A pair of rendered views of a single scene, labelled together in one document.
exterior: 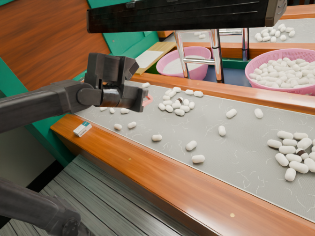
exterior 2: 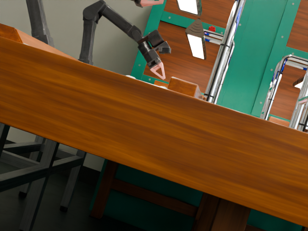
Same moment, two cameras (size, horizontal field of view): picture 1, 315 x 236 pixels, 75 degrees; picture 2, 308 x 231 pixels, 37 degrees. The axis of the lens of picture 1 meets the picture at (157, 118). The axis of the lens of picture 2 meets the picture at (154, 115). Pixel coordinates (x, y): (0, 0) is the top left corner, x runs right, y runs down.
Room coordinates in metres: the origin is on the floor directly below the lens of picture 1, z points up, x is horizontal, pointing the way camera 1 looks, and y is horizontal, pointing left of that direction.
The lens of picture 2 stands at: (-1.01, -1.59, 0.70)
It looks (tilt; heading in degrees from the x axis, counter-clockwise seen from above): 1 degrees down; 45
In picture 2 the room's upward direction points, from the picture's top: 18 degrees clockwise
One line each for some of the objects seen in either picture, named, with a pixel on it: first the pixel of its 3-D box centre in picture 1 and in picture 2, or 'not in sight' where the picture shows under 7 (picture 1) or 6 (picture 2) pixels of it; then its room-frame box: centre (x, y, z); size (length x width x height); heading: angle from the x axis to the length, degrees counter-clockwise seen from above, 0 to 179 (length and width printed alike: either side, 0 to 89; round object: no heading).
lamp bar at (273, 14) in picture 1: (154, 12); (199, 41); (0.61, -0.10, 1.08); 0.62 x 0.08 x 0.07; 37
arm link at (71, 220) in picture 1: (61, 223); not in sight; (0.30, 0.32, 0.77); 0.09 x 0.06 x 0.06; 39
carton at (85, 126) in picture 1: (82, 129); not in sight; (0.66, 0.28, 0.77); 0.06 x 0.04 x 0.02; 127
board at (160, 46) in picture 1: (149, 56); not in sight; (1.09, -0.08, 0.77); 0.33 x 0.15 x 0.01; 127
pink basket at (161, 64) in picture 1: (184, 68); not in sight; (0.91, -0.22, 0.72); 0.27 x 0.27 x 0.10
